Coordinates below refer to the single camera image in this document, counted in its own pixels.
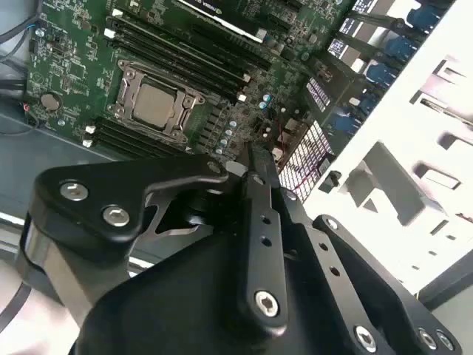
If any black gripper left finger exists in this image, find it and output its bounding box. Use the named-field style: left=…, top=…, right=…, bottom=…
left=16, top=143, right=290, bottom=332

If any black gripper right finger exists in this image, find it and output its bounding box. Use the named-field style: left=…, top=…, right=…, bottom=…
left=266, top=151, right=463, bottom=355

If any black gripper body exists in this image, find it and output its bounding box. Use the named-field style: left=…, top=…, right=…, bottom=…
left=75, top=220, right=358, bottom=355

